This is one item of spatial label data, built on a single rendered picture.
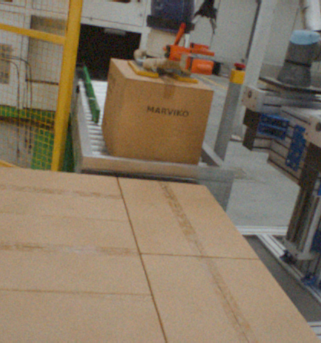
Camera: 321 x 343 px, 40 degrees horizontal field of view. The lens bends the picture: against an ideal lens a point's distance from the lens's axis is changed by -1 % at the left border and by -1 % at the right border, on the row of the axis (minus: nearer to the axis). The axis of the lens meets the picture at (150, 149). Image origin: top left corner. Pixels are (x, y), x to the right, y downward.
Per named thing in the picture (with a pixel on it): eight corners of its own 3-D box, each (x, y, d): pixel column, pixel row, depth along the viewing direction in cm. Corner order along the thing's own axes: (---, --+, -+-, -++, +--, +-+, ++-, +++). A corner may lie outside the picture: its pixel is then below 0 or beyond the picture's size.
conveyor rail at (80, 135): (68, 89, 411) (70, 70, 405) (73, 90, 412) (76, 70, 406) (76, 196, 197) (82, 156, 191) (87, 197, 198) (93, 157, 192)
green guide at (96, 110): (73, 74, 407) (75, 64, 404) (85, 76, 409) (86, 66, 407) (80, 121, 259) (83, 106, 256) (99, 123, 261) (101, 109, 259)
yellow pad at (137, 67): (126, 63, 231) (128, 54, 230) (145, 66, 234) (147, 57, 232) (136, 75, 200) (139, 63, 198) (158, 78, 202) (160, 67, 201)
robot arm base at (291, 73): (297, 82, 207) (302, 60, 204) (316, 89, 194) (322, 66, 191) (269, 77, 203) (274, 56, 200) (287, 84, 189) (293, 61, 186)
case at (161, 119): (100, 128, 255) (110, 58, 243) (167, 135, 265) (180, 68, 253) (112, 165, 200) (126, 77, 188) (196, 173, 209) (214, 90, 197)
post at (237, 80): (195, 224, 283) (230, 68, 253) (205, 225, 284) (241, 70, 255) (198, 230, 276) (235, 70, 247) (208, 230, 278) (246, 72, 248)
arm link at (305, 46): (280, 57, 195) (287, 26, 191) (293, 59, 204) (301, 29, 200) (305, 63, 187) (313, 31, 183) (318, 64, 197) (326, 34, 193)
